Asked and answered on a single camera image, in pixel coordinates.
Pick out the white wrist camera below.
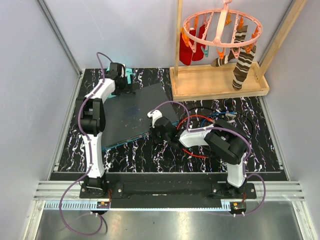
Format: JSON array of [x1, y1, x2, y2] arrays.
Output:
[[118, 63, 126, 78], [147, 109, 163, 121]]

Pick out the black cable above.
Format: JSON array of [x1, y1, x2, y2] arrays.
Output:
[[182, 106, 256, 131]]

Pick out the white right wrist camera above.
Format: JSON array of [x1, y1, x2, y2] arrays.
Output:
[[147, 109, 163, 121]]

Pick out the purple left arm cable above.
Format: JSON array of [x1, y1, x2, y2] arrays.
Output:
[[58, 51, 116, 237]]

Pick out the brown striped sock rear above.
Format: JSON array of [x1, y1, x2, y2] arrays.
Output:
[[211, 25, 248, 67]]

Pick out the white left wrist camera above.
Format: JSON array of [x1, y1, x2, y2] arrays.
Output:
[[118, 63, 126, 78]]

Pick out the blue cable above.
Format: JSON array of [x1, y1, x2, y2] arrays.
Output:
[[199, 112, 238, 131]]

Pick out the brown striped sock long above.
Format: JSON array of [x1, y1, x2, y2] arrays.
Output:
[[232, 46, 257, 90]]

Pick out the red sock left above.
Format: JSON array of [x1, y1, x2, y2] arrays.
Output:
[[179, 28, 196, 66]]

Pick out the dark grey network switch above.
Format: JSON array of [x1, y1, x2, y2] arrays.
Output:
[[101, 83, 169, 151]]

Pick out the wooden rack with tray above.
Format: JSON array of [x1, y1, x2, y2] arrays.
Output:
[[169, 0, 307, 102]]

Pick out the red cable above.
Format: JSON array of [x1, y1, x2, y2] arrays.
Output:
[[176, 114, 213, 159]]

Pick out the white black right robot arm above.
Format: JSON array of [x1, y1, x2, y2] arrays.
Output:
[[150, 116, 252, 199]]

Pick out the folded teal cloth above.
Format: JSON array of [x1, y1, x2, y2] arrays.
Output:
[[105, 67, 136, 86]]

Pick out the pink round clip hanger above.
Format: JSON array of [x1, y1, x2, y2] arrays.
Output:
[[182, 0, 263, 59]]

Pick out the red sock right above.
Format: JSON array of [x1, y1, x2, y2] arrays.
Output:
[[192, 24, 206, 62]]

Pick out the red sock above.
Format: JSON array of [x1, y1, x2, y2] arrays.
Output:
[[179, 28, 196, 66], [192, 24, 206, 62]]

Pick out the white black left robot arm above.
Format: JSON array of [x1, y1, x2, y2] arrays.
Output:
[[75, 62, 135, 198]]

